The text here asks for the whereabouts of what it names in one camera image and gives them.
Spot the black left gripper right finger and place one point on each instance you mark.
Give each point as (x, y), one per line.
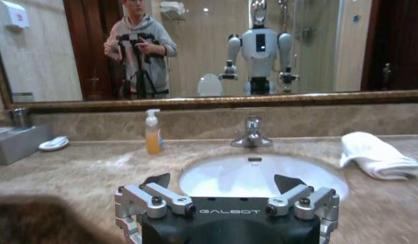
(307, 200)

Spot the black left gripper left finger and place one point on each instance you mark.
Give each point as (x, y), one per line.
(150, 200)

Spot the white oval sink basin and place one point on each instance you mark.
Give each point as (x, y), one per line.
(236, 170)

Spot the white folded towel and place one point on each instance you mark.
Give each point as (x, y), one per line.
(374, 155)

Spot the chrome sink faucet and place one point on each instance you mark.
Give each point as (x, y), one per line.
(252, 136)

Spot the white paper towel dispenser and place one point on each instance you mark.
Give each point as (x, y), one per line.
(14, 14)

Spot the orange soap pump bottle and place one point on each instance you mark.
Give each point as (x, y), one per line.
(154, 142)

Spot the brown fuzzy object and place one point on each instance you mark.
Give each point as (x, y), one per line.
(42, 223)

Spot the white soap dish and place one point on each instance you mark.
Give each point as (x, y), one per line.
(53, 143)

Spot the grey amenity tray box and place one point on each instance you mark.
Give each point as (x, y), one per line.
(14, 147)

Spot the metal cup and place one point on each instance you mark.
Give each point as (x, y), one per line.
(18, 118)

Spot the white robot body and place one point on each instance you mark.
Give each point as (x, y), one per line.
(261, 61)

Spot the person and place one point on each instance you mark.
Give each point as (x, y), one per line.
(157, 56)

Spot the blue door sign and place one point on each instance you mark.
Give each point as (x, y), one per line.
(355, 19)

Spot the gold framed wall mirror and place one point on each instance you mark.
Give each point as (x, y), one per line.
(208, 100)

